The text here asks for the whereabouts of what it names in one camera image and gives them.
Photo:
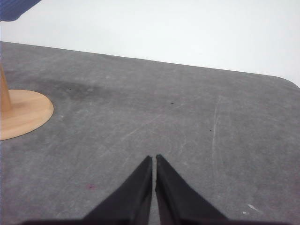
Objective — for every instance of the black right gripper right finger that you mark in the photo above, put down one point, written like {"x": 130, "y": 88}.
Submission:
{"x": 179, "y": 204}

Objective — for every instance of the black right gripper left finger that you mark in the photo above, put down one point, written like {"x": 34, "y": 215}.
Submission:
{"x": 129, "y": 205}

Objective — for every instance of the blue ribbed cup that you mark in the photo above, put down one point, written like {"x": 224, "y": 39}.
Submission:
{"x": 10, "y": 10}

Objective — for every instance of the wooden mug tree stand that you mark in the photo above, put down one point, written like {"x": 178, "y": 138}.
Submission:
{"x": 21, "y": 111}

